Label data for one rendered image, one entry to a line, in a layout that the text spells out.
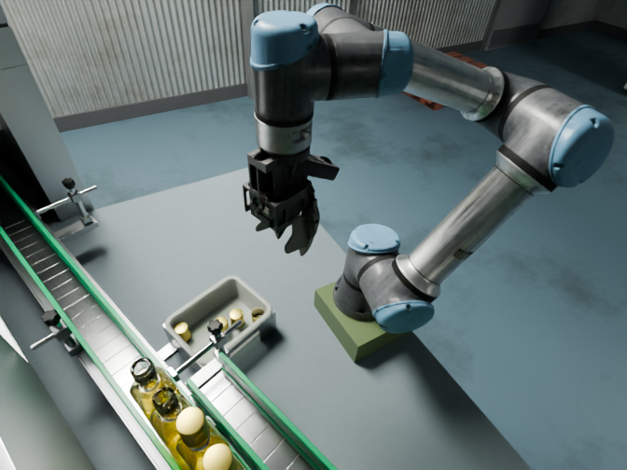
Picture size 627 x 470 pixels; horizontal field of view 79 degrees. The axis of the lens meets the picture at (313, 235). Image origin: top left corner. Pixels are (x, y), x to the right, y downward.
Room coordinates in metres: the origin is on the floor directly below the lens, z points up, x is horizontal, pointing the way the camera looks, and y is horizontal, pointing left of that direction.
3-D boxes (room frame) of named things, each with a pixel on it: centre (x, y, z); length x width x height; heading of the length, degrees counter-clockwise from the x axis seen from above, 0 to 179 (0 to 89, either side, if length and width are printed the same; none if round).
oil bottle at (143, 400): (0.24, 0.23, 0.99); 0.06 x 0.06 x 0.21; 50
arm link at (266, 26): (0.46, 0.05, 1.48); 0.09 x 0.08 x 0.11; 109
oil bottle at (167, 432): (0.20, 0.18, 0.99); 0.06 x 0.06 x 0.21; 50
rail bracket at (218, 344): (0.38, 0.19, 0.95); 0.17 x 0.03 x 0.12; 140
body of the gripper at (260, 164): (0.45, 0.05, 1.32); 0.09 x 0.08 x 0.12; 140
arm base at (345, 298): (0.63, -0.14, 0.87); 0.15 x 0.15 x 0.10
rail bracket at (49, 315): (0.37, 0.51, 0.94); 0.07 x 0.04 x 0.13; 140
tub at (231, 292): (0.53, 0.22, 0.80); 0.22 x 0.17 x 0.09; 140
